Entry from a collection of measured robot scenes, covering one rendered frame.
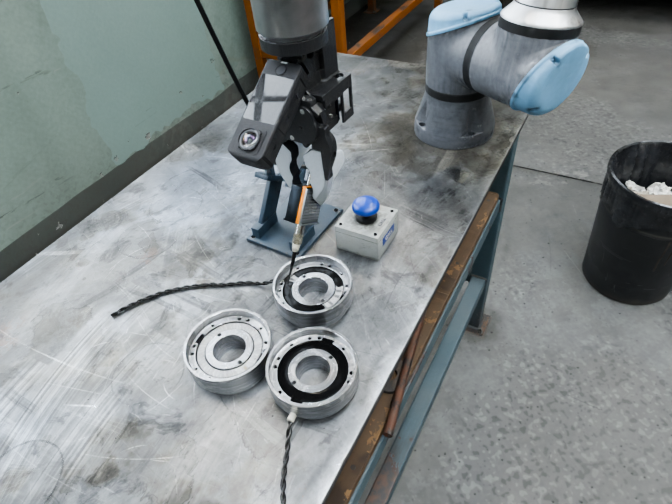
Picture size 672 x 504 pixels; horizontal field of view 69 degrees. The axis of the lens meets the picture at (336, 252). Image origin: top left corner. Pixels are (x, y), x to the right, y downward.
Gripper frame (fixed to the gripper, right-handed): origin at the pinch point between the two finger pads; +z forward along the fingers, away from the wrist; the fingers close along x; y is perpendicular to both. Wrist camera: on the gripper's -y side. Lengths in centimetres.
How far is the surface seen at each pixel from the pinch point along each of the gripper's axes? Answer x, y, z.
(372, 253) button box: -6.5, 4.8, 11.8
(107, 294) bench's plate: 24.5, -18.8, 12.9
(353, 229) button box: -3.4, 5.1, 8.6
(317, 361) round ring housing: -9.6, -14.5, 11.4
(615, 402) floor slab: -53, 54, 93
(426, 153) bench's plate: -2.2, 33.5, 13.2
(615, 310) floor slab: -47, 88, 94
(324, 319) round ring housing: -7.4, -9.3, 10.5
